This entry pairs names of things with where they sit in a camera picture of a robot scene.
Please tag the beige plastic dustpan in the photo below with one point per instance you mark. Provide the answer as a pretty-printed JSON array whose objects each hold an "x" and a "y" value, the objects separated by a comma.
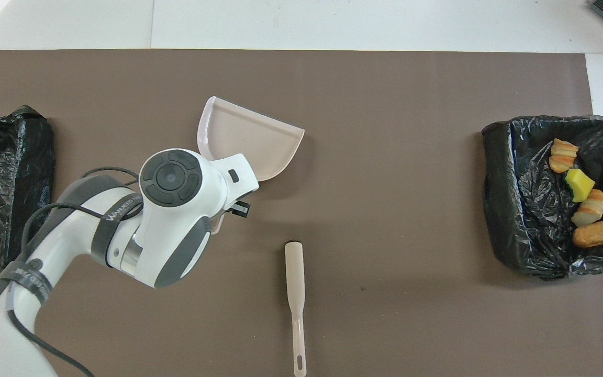
[{"x": 259, "y": 141}]

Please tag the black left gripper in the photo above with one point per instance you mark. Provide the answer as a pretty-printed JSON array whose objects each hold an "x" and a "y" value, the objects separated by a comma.
[{"x": 238, "y": 208}]

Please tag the brown toy bread roll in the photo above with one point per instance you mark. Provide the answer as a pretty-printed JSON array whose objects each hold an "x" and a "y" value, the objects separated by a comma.
[{"x": 593, "y": 234}]

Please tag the beige hand brush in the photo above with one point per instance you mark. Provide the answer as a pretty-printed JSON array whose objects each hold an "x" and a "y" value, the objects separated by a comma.
[{"x": 295, "y": 277}]

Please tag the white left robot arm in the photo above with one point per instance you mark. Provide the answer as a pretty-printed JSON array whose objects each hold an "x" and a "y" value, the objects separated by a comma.
[{"x": 176, "y": 209}]

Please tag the orange striped toy croissant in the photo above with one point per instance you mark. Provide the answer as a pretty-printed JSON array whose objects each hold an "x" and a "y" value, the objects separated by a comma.
[{"x": 592, "y": 208}]

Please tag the yellow green sponge piece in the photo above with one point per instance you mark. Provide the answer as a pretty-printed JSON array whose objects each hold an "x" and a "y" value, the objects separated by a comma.
[{"x": 580, "y": 183}]

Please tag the brown table mat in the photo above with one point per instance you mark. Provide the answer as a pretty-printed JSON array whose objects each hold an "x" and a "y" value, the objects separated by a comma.
[{"x": 385, "y": 209}]

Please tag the cream toy pastry piece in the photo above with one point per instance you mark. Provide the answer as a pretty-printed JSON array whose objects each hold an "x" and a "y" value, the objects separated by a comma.
[{"x": 563, "y": 154}]

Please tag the black bag-lined bin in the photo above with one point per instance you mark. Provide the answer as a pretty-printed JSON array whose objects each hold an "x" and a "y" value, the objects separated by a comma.
[
  {"x": 526, "y": 209},
  {"x": 8, "y": 199}
]

